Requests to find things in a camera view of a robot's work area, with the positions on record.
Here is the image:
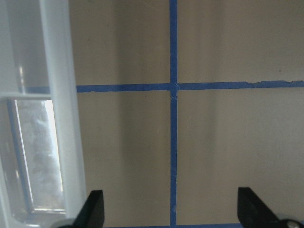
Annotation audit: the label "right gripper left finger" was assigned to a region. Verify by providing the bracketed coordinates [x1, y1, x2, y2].
[53, 190, 105, 228]

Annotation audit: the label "clear plastic box lid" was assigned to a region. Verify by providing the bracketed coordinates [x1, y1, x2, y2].
[0, 0, 86, 228]

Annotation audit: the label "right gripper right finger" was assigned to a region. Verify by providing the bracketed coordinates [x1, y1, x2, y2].
[237, 187, 304, 228]

